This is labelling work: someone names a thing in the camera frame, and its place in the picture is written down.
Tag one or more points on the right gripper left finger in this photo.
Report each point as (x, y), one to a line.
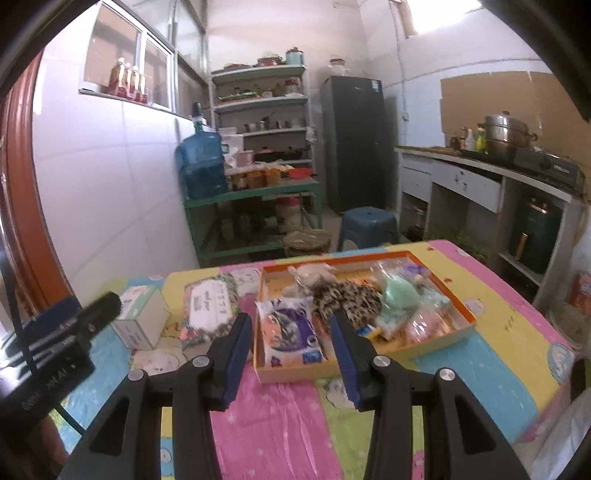
(123, 440)

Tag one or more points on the clear bag pink item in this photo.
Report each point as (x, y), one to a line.
(426, 325)

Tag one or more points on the leopard print cloth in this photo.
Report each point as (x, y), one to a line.
(359, 301)

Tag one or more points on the mint green item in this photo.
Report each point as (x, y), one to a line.
(400, 301)

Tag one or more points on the purple cartoon wipes pack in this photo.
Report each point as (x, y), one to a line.
(289, 336)

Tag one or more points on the purple plush toy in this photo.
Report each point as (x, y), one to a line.
(416, 274)

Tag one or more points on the pink plush bunny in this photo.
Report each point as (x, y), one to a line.
(307, 277)

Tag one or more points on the grey green tissue pack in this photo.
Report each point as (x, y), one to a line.
(433, 300)

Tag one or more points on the orange gold shallow box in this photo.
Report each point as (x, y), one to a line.
(369, 269)

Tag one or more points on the green white tissue box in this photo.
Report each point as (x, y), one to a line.
(142, 317)

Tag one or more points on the woven round stool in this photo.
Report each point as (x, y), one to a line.
(307, 242)

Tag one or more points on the blue plastic stool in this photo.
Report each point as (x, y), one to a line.
(368, 227)

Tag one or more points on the floral tissue pack large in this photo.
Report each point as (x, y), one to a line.
(209, 309)

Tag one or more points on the green metal shelf table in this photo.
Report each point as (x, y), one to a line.
(241, 223)

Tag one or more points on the dark green air fryer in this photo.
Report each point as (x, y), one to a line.
(534, 233)

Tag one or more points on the grey kitchen counter cabinet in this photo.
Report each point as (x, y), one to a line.
(480, 206)

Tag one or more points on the red bowl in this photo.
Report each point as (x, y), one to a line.
(300, 173)

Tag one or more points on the blue water jug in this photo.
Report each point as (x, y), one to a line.
(200, 162)

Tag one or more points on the black refrigerator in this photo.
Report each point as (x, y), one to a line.
(357, 143)

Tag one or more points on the gas stove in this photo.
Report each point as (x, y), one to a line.
(549, 166)

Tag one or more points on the steel steamer pot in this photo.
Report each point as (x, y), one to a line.
(504, 134)

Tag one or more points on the white storage shelf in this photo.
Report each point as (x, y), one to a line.
(269, 106)

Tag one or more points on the brown wooden door frame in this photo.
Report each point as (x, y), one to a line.
(40, 282)

